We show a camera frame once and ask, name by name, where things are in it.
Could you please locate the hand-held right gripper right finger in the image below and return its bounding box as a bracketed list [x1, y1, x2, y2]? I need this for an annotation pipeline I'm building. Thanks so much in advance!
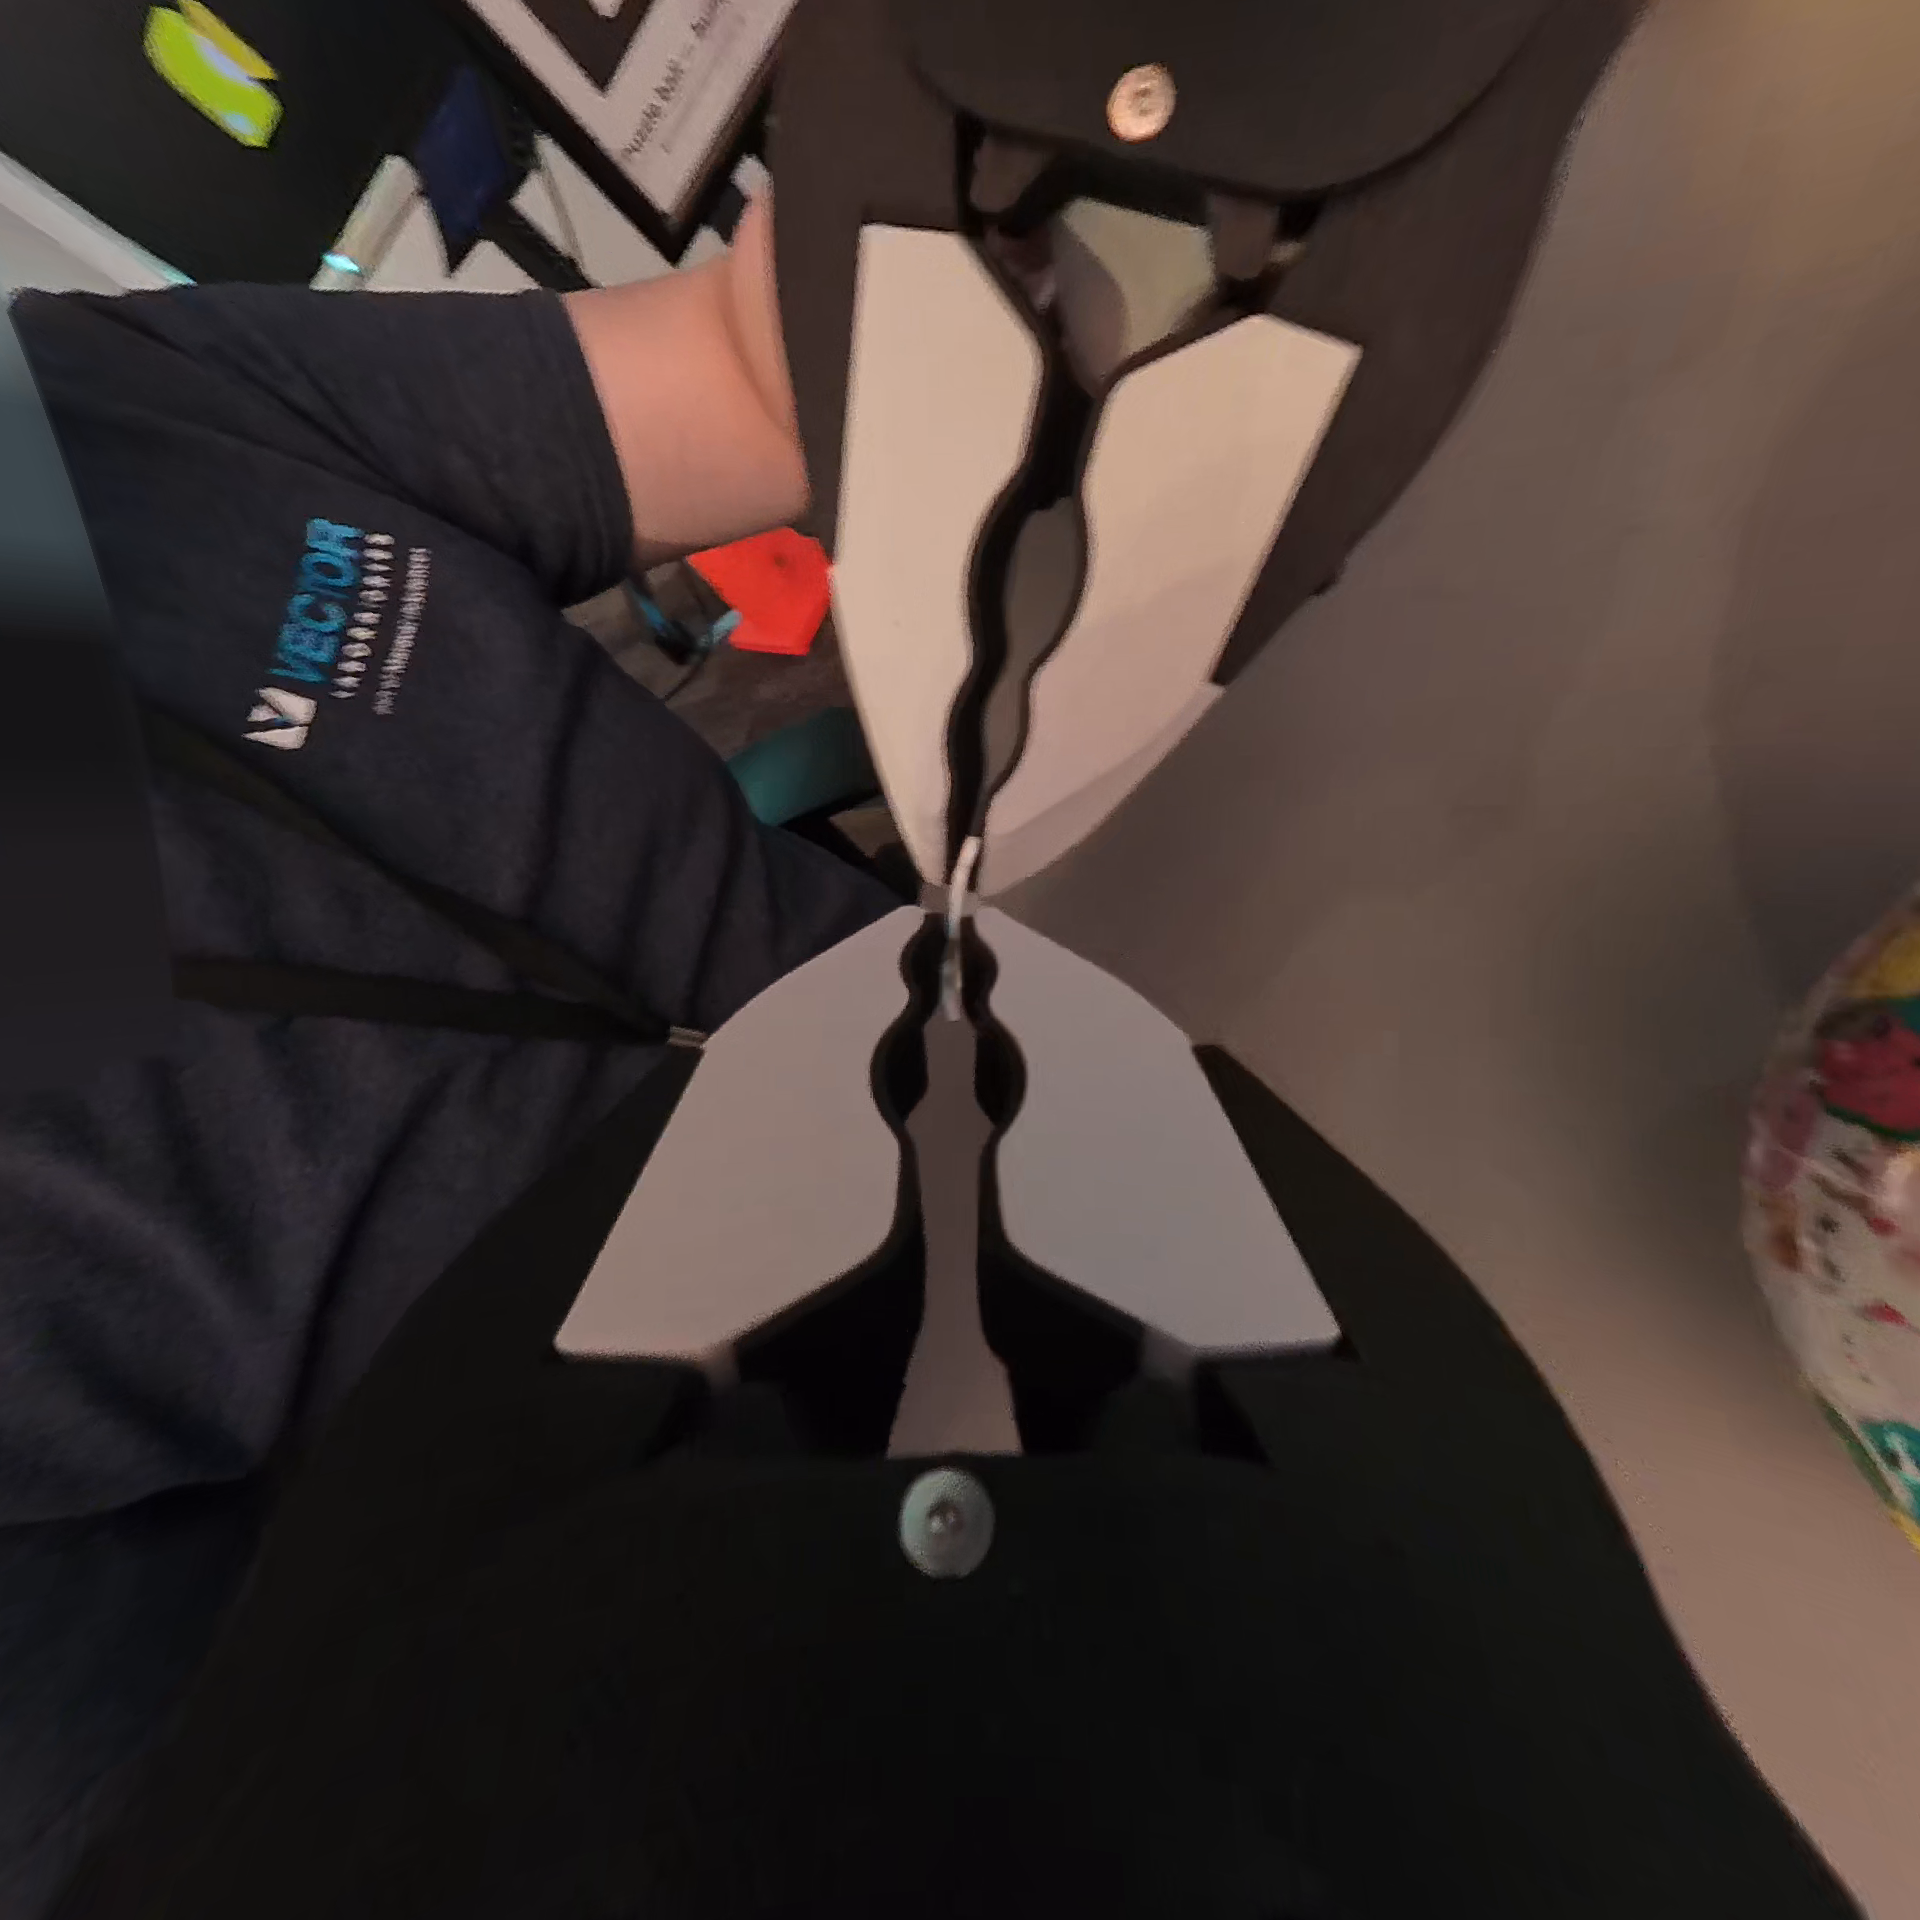
[967, 903, 1344, 1373]

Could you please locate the teal object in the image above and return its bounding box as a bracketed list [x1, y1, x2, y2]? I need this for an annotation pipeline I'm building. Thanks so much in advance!
[727, 703, 888, 829]

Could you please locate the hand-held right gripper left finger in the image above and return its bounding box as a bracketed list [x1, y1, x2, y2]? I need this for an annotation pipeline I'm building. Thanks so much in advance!
[552, 903, 928, 1373]

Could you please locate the person's left forearm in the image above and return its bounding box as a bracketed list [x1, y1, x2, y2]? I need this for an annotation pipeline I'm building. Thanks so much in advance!
[562, 187, 818, 607]

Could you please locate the black framed white sign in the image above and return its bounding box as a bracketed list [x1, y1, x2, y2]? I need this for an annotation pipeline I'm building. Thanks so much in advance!
[451, 0, 797, 261]

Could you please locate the white puzzle piece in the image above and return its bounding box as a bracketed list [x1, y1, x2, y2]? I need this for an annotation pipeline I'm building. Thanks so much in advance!
[939, 834, 988, 1024]

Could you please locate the colourful puzzle ball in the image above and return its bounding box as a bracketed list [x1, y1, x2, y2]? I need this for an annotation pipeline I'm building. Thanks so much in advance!
[1740, 892, 1920, 1554]

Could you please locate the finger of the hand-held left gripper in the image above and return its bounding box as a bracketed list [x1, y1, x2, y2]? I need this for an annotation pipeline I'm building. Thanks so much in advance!
[967, 311, 1368, 893]
[828, 221, 1059, 899]

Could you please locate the lime green object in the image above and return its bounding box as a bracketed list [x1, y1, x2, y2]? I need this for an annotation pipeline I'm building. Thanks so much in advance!
[141, 0, 289, 148]

